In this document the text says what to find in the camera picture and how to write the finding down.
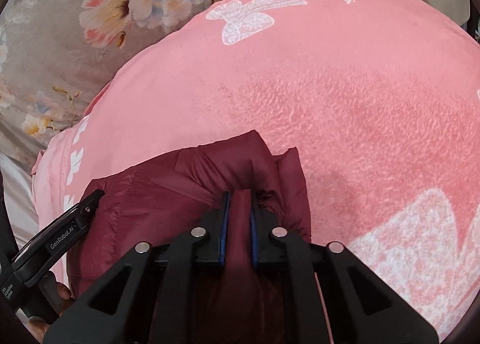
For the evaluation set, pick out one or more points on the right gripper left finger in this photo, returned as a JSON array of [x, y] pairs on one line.
[[144, 296]]

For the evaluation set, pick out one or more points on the maroon puffer jacket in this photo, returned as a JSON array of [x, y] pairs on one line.
[[165, 196]]

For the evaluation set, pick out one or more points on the pink plush blanket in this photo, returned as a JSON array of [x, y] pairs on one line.
[[379, 98]]

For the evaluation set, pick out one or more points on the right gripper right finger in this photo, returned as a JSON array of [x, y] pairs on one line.
[[328, 295]]

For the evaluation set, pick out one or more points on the grey floral blanket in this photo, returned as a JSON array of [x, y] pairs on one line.
[[56, 55]]

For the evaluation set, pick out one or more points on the person's left hand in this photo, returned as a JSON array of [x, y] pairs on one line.
[[37, 326]]

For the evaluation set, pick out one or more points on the white satin curtain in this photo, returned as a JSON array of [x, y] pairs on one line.
[[17, 184]]

